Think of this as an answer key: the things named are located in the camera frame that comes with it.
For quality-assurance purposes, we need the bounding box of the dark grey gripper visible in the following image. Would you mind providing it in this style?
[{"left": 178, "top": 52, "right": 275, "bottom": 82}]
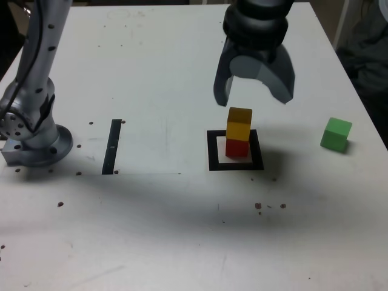
[{"left": 213, "top": 38, "right": 296, "bottom": 107}]

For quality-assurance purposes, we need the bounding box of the yellow cube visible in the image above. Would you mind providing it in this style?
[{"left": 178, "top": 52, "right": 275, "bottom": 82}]
[{"left": 226, "top": 107, "right": 253, "bottom": 142}]

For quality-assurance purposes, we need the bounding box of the red cube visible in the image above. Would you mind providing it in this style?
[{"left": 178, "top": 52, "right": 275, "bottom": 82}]
[{"left": 225, "top": 138, "right": 250, "bottom": 158}]

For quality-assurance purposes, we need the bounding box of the green cube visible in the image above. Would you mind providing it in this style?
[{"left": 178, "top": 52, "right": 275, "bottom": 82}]
[{"left": 320, "top": 117, "right": 353, "bottom": 152}]

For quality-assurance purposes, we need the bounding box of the black tape square outline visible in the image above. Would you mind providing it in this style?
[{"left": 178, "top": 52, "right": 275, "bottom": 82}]
[{"left": 206, "top": 129, "right": 265, "bottom": 172}]

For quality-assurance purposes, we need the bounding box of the person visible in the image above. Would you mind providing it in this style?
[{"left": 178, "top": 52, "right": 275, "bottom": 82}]
[{"left": 335, "top": 0, "right": 388, "bottom": 146}]

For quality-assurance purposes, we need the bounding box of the black tape strip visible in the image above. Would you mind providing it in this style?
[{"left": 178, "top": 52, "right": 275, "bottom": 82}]
[{"left": 101, "top": 119, "right": 122, "bottom": 176}]

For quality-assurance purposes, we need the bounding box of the white frame post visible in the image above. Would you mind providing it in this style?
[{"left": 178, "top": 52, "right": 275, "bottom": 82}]
[{"left": 332, "top": 0, "right": 350, "bottom": 51}]

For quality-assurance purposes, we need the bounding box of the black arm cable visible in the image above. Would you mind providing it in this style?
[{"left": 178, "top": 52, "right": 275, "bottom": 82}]
[{"left": 0, "top": 0, "right": 43, "bottom": 122}]

